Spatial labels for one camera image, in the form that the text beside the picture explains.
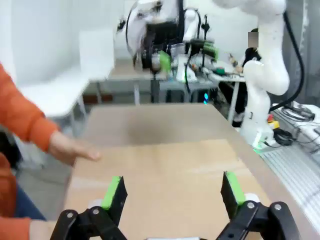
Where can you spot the grey cluttered work table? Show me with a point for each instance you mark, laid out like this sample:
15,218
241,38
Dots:
175,80

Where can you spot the brown cardboard box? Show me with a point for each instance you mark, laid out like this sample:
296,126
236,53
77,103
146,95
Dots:
175,170

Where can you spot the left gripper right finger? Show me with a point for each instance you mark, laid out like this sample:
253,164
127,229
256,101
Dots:
260,220

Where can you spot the green electronics stack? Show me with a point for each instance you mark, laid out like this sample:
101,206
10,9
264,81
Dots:
211,48

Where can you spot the person's left forearm orange sleeve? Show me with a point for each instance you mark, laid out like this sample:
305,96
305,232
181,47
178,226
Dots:
22,112

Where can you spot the person's left hand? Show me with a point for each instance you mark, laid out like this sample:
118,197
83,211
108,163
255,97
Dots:
70,150

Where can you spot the red emergency stop button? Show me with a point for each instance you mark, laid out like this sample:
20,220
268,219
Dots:
273,122

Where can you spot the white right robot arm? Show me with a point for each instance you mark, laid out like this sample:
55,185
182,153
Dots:
265,75

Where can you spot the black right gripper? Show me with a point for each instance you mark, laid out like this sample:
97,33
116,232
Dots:
149,52

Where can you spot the person in orange sweater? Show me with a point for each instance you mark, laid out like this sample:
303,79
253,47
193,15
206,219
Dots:
7,190

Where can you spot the seated person in black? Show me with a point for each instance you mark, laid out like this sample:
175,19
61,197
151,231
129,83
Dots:
246,75

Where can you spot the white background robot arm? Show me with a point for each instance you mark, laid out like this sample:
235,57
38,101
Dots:
190,25

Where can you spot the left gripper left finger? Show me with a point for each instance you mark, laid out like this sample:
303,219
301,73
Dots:
100,222

